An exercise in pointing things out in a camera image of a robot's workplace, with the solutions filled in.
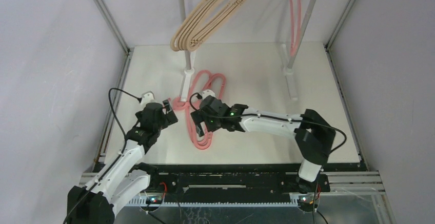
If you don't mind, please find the aluminium frame post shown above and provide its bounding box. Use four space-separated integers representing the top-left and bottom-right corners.
93 0 131 55
325 0 358 52

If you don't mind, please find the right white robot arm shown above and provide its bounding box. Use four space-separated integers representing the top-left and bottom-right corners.
190 92 337 191

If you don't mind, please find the pink hanger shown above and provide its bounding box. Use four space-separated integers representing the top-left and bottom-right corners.
172 69 211 151
289 0 302 56
172 70 226 150

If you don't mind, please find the circuit board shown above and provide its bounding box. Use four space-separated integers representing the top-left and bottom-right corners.
298 186 321 213
139 182 167 212

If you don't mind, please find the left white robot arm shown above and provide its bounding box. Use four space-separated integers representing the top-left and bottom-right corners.
64 99 178 223

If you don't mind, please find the right black cable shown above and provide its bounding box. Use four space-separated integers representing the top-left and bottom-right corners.
189 92 348 155

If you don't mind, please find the right aluminium frame post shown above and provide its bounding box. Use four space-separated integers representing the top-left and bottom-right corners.
325 0 358 52

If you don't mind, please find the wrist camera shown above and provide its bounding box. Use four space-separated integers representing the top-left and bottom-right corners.
200 89 216 99
140 91 156 107

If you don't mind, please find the black cable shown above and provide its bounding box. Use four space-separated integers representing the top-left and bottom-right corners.
108 87 144 149
189 92 348 155

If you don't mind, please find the left black cable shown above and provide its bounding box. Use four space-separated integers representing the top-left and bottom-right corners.
108 87 144 149

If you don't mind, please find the right grey rack pole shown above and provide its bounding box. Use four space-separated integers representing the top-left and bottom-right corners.
293 0 317 61

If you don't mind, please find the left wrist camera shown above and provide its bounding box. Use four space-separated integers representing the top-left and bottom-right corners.
140 91 156 107

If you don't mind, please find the left circuit board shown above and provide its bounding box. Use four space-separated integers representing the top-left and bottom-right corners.
139 182 167 212

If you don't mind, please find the left grey rack pole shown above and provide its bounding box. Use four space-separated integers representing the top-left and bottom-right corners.
179 0 192 71

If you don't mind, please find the right white rack foot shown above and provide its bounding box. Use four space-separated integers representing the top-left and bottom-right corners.
280 44 298 100

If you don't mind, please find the grey rack pole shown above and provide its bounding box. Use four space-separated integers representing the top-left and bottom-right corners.
293 0 317 61
179 0 192 71

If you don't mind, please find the left aluminium frame post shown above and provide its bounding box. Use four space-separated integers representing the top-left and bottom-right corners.
93 0 131 55

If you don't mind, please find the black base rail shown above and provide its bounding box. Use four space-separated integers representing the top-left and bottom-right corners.
115 163 330 204

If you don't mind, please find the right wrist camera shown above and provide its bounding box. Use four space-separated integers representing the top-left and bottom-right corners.
200 89 216 99

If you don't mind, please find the right circuit board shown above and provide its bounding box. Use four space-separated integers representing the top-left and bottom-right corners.
298 186 321 213

